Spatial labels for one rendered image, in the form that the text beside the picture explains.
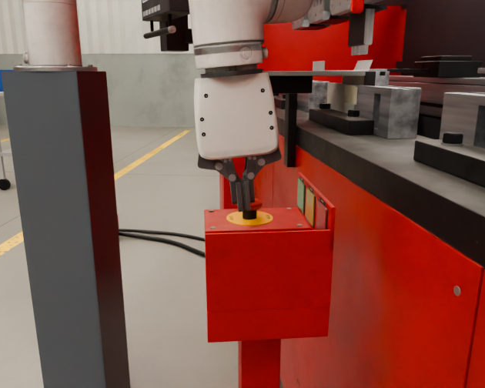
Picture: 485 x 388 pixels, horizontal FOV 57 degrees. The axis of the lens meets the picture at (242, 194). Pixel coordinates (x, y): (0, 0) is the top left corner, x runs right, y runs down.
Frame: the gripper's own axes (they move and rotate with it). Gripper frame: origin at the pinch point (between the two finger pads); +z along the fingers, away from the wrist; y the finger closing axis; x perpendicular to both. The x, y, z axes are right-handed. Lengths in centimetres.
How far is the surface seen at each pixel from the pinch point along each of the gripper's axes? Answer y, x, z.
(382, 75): -34, -38, -12
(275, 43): -28, -137, -24
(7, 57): 354, -843, -71
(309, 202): -9.9, -5.0, 3.8
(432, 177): -23.0, 4.9, -0.9
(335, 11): -30, -57, -27
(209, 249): 5.0, 4.8, 5.2
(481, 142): -32.7, -0.8, -3.4
